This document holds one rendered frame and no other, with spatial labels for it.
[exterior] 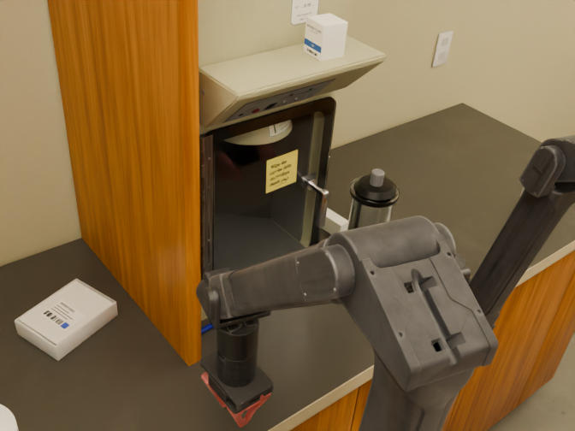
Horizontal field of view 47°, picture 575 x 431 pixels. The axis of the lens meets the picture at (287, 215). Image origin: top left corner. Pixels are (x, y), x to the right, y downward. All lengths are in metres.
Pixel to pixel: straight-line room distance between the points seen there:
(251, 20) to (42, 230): 0.78
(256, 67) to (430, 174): 1.00
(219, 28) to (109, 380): 0.68
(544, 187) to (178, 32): 0.53
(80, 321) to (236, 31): 0.65
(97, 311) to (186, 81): 0.60
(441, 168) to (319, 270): 1.54
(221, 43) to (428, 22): 1.18
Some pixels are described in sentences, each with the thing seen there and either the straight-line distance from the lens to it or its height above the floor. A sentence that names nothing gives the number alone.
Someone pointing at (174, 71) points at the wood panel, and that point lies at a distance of 0.97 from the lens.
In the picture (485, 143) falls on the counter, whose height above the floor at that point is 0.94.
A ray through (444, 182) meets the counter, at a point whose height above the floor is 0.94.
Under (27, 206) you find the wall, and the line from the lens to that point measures 1.59.
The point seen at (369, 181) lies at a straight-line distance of 1.43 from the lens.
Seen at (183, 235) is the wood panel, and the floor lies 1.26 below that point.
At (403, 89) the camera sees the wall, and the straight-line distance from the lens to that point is 2.21.
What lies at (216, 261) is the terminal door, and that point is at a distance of 1.30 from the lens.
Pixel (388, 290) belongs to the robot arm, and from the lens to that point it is 0.47.
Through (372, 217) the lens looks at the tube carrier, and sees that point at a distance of 1.43.
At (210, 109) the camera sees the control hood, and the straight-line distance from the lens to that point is 1.07.
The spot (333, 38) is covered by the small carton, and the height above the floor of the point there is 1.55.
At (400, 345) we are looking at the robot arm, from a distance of 0.46.
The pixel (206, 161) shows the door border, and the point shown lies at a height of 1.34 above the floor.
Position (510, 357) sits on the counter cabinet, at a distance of 2.11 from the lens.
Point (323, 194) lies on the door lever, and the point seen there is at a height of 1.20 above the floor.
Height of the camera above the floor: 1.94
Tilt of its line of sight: 36 degrees down
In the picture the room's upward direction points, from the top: 5 degrees clockwise
